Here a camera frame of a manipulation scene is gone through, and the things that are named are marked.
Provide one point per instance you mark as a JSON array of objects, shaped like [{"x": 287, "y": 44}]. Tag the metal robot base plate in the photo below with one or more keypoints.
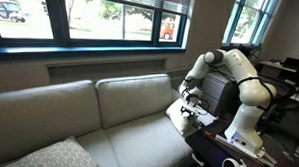
[{"x": 245, "y": 149}]

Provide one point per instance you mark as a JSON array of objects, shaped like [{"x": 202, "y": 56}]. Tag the black office chair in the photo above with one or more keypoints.
[{"x": 279, "y": 89}]

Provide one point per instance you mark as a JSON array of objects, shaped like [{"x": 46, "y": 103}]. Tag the grey patterned flat pillow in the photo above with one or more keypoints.
[{"x": 52, "y": 160}]

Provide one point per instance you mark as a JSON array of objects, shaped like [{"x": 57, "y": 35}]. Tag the tall blue-framed window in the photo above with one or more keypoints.
[{"x": 250, "y": 16}]

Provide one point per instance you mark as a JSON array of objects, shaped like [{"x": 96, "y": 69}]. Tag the red van outside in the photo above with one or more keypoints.
[{"x": 167, "y": 30}]

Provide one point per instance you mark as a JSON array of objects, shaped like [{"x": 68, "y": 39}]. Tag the wide blue-framed window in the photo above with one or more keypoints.
[{"x": 59, "y": 23}]

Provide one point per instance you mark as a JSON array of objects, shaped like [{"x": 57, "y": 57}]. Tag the dark grey ribbed cabinet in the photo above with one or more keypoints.
[{"x": 218, "y": 92}]

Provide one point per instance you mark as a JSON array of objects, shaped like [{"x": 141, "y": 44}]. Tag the orange black clamp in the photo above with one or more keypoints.
[{"x": 208, "y": 133}]

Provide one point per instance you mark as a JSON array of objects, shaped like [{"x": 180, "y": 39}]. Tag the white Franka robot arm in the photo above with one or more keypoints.
[{"x": 249, "y": 90}]

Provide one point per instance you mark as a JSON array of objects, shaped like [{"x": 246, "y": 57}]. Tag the white cup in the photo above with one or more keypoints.
[{"x": 233, "y": 164}]

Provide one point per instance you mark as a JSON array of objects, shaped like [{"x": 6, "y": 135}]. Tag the cluttered office desk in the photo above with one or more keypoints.
[{"x": 289, "y": 68}]

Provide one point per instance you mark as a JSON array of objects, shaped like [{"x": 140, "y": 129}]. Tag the wall radiator vent grille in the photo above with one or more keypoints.
[{"x": 177, "y": 74}]

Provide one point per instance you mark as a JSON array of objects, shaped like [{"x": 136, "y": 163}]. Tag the dark window blinds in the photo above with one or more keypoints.
[{"x": 153, "y": 1}]

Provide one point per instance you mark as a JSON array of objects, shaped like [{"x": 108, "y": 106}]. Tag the small white ribbed pillow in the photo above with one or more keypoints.
[{"x": 175, "y": 115}]

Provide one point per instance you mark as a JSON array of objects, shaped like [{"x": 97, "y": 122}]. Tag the black robot table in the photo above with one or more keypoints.
[{"x": 210, "y": 149}]

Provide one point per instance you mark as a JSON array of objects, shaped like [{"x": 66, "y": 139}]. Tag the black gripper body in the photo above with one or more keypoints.
[{"x": 190, "y": 110}]

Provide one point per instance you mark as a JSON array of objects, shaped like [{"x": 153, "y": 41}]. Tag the dark car outside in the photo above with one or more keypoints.
[{"x": 7, "y": 11}]

